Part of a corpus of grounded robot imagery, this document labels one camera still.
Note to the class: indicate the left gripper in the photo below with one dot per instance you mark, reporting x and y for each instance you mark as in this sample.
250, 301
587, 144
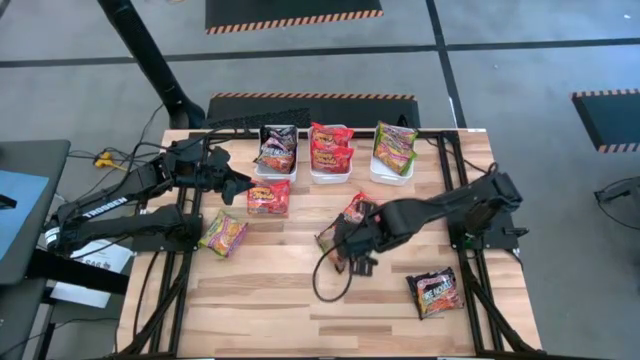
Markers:
212, 167

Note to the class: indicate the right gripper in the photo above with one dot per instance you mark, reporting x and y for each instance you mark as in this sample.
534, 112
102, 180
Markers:
375, 227

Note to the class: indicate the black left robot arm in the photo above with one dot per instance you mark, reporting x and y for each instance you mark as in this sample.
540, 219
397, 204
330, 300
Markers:
107, 207

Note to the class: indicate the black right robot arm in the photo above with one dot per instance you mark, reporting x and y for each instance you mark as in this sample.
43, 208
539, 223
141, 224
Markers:
435, 207

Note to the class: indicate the white plastic bin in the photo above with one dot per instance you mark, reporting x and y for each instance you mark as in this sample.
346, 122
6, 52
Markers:
390, 180
330, 179
275, 177

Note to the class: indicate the yellow power plug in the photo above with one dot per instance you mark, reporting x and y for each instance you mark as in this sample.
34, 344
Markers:
104, 161

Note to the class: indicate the black striped-edge floor mat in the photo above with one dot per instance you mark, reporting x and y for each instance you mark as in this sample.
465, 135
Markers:
610, 120
350, 112
290, 10

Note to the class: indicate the black stand pole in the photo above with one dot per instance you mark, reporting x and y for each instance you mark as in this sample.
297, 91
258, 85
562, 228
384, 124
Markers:
145, 50

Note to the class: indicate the white paper sheet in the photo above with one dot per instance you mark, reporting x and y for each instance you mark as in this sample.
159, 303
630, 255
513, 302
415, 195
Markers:
75, 295

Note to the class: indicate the dark grey desk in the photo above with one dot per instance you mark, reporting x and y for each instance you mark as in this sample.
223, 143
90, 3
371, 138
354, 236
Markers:
30, 155

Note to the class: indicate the blue sheet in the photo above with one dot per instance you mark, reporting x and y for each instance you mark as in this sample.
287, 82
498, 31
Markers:
20, 210

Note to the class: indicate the black stand leg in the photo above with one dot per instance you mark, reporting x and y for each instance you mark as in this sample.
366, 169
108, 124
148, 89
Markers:
620, 190

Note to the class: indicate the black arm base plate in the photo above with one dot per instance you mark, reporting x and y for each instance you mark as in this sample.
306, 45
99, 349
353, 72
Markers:
165, 245
500, 235

